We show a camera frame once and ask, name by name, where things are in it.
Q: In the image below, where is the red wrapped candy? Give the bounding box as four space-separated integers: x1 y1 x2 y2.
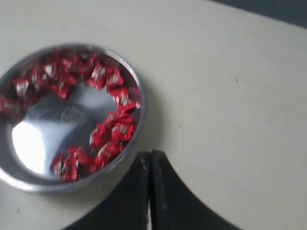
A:
50 146 94 182
86 62 113 90
111 117 135 141

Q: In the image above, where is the round steel plate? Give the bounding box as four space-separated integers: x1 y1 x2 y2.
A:
0 43 147 194

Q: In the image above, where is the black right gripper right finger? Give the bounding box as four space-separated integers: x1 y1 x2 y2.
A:
151 150 239 230

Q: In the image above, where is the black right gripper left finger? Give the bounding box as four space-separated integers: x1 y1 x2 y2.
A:
65 151 151 230

